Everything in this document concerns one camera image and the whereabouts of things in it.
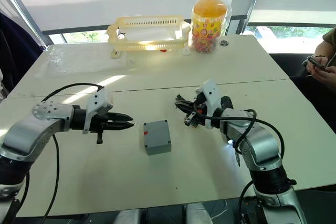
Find dark smartphone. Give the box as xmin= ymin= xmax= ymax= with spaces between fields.
xmin=301 ymin=55 xmax=329 ymax=72

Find flat clear plastic bag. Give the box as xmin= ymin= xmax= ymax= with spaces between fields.
xmin=35 ymin=44 xmax=130 ymax=78

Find olive shirt sleeve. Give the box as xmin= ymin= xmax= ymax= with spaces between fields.
xmin=322 ymin=25 xmax=336 ymax=51

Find grey box with lid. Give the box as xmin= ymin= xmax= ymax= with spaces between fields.
xmin=142 ymin=120 xmax=172 ymax=156

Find candy jar with orange lid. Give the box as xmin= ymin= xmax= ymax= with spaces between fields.
xmin=191 ymin=0 xmax=228 ymax=55

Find cream plastic slotted basket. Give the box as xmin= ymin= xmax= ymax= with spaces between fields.
xmin=107 ymin=16 xmax=192 ymax=52

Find grey window pillar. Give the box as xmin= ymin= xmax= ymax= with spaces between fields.
xmin=240 ymin=0 xmax=266 ymax=35
xmin=0 ymin=0 xmax=51 ymax=49

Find black seat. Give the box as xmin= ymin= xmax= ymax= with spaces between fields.
xmin=269 ymin=52 xmax=318 ymax=78

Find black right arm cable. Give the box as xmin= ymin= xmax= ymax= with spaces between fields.
xmin=193 ymin=102 xmax=286 ymax=224

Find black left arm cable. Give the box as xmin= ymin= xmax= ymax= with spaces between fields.
xmin=39 ymin=82 xmax=106 ymax=224

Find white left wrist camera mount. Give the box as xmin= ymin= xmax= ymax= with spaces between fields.
xmin=82 ymin=87 xmax=114 ymax=134

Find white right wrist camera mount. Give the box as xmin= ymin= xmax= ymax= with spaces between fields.
xmin=196 ymin=79 xmax=224 ymax=131

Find dark hanging jacket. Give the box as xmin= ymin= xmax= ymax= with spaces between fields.
xmin=0 ymin=11 xmax=45 ymax=100

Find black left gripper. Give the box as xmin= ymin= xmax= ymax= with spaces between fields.
xmin=89 ymin=112 xmax=135 ymax=145

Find grey rounded shape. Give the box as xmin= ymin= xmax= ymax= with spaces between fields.
xmin=185 ymin=202 xmax=208 ymax=224
xmin=113 ymin=209 xmax=148 ymax=224

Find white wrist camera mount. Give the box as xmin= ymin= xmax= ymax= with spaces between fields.
xmin=196 ymin=79 xmax=224 ymax=131
xmin=82 ymin=87 xmax=114 ymax=134

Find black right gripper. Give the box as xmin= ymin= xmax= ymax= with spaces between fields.
xmin=174 ymin=90 xmax=208 ymax=128

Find bystander dark trousers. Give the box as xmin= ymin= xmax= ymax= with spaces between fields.
xmin=289 ymin=74 xmax=336 ymax=141

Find bystander hand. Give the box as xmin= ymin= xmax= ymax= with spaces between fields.
xmin=309 ymin=54 xmax=336 ymax=69
xmin=306 ymin=64 xmax=336 ymax=85

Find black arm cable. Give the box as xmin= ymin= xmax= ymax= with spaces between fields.
xmin=193 ymin=102 xmax=286 ymax=224
xmin=39 ymin=82 xmax=106 ymax=224

